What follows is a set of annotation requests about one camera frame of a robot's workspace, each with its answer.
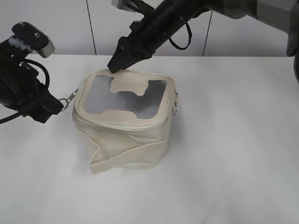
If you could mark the cream canvas zipper bag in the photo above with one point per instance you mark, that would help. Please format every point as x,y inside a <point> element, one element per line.
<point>124,118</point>

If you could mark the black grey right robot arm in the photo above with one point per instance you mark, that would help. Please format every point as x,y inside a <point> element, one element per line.
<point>280,14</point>

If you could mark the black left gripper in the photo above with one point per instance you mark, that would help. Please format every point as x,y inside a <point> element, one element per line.
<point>24,88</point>

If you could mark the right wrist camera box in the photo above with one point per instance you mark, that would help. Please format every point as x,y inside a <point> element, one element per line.
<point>138,6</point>

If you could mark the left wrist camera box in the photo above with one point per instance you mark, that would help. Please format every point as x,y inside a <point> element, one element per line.
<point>27,38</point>

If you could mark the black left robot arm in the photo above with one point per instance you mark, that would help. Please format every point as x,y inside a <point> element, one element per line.
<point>24,86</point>

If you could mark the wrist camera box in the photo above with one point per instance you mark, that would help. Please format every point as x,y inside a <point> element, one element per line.
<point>27,38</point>
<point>138,6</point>

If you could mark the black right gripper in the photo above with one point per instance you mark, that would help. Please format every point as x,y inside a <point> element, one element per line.
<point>158,26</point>

